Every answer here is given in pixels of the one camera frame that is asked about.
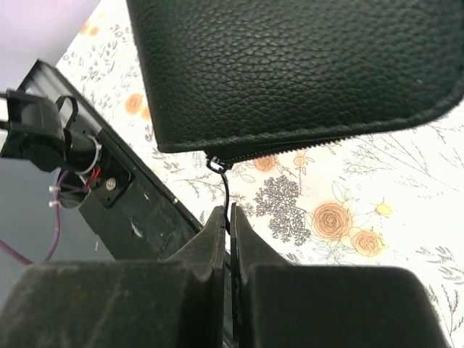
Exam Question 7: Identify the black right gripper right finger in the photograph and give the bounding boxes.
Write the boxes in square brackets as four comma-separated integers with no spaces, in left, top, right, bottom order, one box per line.
[230,206,448,348]

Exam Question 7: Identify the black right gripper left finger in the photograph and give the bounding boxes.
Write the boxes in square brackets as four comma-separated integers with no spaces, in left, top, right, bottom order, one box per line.
[1,207,225,347]

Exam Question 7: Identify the black zip tool case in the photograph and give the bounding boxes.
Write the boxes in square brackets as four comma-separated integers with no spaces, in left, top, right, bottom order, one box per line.
[127,1,463,165]

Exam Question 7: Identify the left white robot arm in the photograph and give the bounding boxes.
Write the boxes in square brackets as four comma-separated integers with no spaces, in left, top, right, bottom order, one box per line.
[1,89,102,175]

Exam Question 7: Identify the floral table mat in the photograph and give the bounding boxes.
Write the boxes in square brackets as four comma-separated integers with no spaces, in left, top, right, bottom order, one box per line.
[57,1,463,347]

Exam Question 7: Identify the black table edge rail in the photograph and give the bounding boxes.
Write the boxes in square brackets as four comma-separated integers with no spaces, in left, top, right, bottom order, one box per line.
[19,60,202,260]

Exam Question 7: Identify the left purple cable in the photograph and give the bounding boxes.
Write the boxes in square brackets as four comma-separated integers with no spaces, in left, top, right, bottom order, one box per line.
[0,170,91,265]

